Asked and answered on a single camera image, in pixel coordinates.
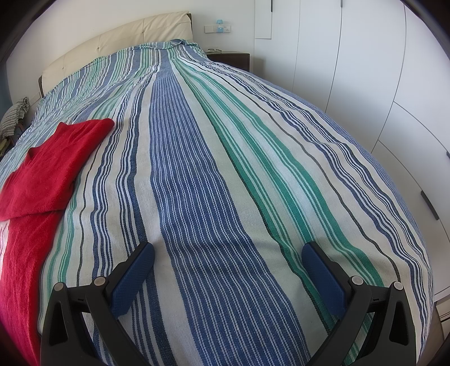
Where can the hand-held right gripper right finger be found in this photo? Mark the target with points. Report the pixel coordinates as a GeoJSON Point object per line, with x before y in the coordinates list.
{"type": "Point", "coordinates": [325, 281]}

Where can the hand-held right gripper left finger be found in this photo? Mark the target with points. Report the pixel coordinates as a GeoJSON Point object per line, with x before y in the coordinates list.
{"type": "Point", "coordinates": [132, 278]}

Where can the red sweater with white animal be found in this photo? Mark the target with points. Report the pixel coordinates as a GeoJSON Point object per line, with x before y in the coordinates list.
{"type": "Point", "coordinates": [42, 169]}

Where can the pile of dark clothes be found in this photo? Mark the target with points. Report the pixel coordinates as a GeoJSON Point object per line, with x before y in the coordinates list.
{"type": "Point", "coordinates": [8, 140]}

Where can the striped blue green bed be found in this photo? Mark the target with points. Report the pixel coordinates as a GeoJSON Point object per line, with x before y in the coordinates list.
{"type": "Point", "coordinates": [218, 158]}

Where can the white wardrobe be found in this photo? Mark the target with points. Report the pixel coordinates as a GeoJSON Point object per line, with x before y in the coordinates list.
{"type": "Point", "coordinates": [351, 70]}

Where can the cream padded headboard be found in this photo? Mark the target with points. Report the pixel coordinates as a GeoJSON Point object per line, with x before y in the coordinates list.
{"type": "Point", "coordinates": [116, 42]}

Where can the dark wooden nightstand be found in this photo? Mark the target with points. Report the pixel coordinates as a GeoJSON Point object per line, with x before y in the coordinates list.
{"type": "Point", "coordinates": [232, 59]}

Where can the eyeglasses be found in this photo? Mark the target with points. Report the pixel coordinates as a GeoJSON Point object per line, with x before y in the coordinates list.
{"type": "Point", "coordinates": [214, 51]}

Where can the white wall socket panel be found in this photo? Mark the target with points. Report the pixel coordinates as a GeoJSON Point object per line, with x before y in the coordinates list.
{"type": "Point", "coordinates": [218, 27]}

